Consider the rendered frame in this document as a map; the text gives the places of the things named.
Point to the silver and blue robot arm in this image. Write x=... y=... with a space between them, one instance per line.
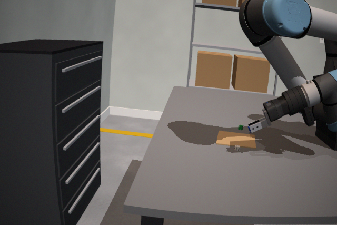
x=266 y=20

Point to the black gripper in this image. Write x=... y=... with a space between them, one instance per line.
x=292 y=101

